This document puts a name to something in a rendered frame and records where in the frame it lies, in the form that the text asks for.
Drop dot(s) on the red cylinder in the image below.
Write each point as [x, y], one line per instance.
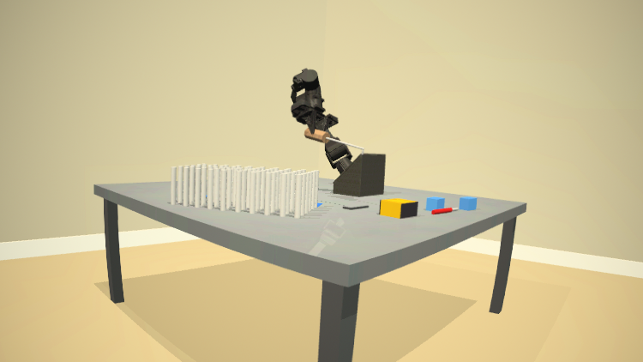
[443, 210]

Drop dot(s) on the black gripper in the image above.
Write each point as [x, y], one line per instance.
[312, 111]

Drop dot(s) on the blue block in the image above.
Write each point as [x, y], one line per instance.
[468, 203]
[434, 203]

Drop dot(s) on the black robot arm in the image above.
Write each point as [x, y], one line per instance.
[308, 80]

